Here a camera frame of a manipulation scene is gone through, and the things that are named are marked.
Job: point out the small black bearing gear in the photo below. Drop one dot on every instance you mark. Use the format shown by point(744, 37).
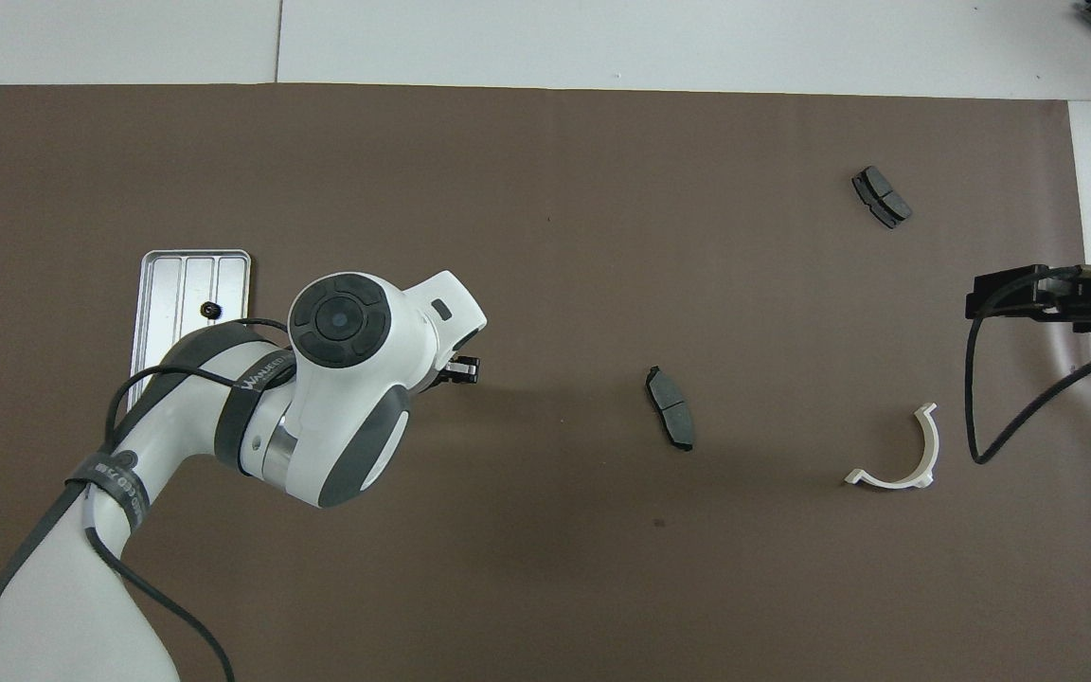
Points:
point(211, 309)

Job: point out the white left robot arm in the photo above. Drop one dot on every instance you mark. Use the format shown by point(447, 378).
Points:
point(356, 379)

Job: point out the silver metal tray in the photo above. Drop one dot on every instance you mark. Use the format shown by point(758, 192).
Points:
point(162, 294)

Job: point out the dark grey brake pad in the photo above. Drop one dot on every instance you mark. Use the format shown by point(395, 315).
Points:
point(670, 407)
point(882, 197)

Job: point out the brown table mat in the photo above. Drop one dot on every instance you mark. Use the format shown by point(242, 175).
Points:
point(545, 189)

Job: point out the white curved plastic bracket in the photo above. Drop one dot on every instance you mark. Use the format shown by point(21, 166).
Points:
point(931, 450)

